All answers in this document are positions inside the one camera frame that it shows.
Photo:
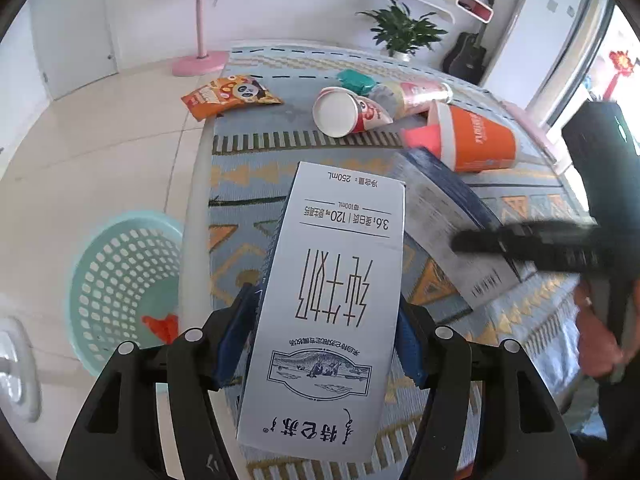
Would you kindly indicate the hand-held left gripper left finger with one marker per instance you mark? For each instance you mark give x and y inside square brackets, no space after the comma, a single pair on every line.
[232,345]

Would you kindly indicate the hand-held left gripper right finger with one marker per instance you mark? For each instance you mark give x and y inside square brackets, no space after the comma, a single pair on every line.
[410,347]

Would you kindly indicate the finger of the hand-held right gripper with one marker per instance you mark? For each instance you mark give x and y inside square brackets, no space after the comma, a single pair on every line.
[540,242]

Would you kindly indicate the white milk carton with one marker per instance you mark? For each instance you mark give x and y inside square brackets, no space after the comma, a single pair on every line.
[330,310]

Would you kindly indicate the blue grey carton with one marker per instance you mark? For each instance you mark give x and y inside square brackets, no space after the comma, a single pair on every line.
[440,210]

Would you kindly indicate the orange paper cup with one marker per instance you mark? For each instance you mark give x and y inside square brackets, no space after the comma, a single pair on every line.
[480,140]

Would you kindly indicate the teal plastic basket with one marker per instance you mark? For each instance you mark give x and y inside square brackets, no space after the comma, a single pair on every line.
[115,270]

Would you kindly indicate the pink plastic piece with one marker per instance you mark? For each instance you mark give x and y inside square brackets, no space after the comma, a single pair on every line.
[422,137]

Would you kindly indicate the pink printed bottle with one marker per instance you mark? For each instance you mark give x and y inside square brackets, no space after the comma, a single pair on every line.
[420,97]

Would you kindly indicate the white red paper cup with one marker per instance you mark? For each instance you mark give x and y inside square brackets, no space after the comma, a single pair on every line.
[332,112]

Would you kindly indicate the teal packet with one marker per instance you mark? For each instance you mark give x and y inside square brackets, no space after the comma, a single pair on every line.
[355,80]

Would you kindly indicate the orange panda snack packet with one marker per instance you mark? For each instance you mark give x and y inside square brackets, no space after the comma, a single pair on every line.
[225,95]

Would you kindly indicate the person's right hand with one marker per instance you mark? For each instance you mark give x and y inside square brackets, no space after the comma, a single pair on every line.
[597,345]

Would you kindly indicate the orange wrapper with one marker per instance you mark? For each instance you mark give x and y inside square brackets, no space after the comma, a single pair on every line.
[162,327]

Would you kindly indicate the red hanging decoration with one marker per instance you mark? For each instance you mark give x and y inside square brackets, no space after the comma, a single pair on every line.
[619,67]

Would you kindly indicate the patterned table mat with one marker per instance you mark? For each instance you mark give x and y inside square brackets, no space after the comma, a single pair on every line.
[250,185]

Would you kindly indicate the black guitar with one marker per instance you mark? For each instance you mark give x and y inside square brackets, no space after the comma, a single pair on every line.
[465,57]

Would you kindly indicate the pink box shelf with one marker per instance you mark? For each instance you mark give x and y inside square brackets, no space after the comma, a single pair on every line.
[482,9]

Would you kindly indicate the round bar table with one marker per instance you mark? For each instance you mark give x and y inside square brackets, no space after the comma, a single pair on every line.
[20,370]

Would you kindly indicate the potted green plant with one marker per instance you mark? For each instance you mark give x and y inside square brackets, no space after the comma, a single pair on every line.
[402,27]

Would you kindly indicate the pink coat rack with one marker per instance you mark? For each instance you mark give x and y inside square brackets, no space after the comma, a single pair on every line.
[201,25]

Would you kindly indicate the white door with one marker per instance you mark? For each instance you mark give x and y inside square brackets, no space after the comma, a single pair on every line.
[75,25]

